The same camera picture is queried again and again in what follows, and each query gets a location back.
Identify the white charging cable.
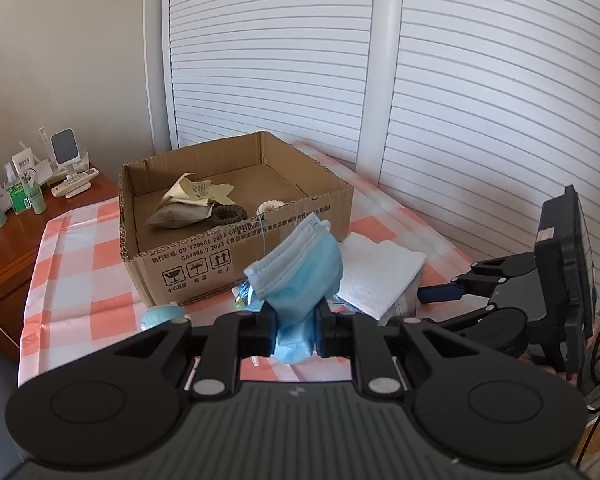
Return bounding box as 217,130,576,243
0,300,21,351

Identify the grey sock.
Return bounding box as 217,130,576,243
146,202,213,229

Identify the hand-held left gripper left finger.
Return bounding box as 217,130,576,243
107,307,279,400

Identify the white card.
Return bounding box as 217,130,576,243
11,147,38,181

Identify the person's right hand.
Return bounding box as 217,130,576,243
519,352,567,376

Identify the white folded cloth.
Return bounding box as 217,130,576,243
337,231,427,321

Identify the blue patterned cloth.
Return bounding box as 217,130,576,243
232,282,263,311

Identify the pink checked tablecloth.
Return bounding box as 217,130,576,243
17,140,476,391

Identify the wooden nightstand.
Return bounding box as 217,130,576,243
0,172,121,361

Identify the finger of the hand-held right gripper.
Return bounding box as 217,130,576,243
416,253,537,307
431,303,499,334

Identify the black cable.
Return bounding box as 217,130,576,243
575,302,600,466

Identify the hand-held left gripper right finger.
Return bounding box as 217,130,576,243
315,305,481,397

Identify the pale green tube bottle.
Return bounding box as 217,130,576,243
24,172,47,214

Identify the light blue plush toy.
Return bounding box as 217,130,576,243
141,302,190,331

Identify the blue face mask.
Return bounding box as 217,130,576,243
243,212,344,363

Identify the white louvred wardrobe door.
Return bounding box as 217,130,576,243
162,0,396,186
380,0,600,311

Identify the brown hair scrunchie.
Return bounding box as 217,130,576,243
211,205,249,228

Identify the grey lace-trimmed cloth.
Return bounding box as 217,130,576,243
385,272,426,318

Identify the brown cardboard box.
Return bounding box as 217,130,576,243
118,131,355,308

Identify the yellow cleaning cloth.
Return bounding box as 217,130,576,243
162,172,233,208

